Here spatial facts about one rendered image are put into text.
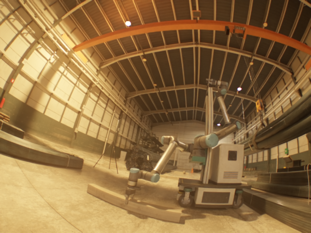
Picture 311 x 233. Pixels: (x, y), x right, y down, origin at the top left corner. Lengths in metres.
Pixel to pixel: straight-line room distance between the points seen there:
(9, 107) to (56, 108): 3.58
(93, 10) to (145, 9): 3.85
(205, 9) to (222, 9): 1.14
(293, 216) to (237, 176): 0.90
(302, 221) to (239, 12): 10.11
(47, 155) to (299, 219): 2.97
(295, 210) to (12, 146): 2.98
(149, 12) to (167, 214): 10.15
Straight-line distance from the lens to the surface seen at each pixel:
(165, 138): 1.60
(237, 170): 1.73
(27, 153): 2.15
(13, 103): 8.59
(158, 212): 1.21
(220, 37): 11.10
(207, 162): 1.71
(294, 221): 1.34
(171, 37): 11.07
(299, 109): 2.12
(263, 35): 7.28
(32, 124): 8.97
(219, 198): 1.62
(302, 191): 2.50
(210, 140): 1.43
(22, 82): 8.93
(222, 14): 10.21
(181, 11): 10.13
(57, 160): 2.41
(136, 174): 1.23
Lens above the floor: 0.51
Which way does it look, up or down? 20 degrees up
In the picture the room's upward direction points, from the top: 11 degrees clockwise
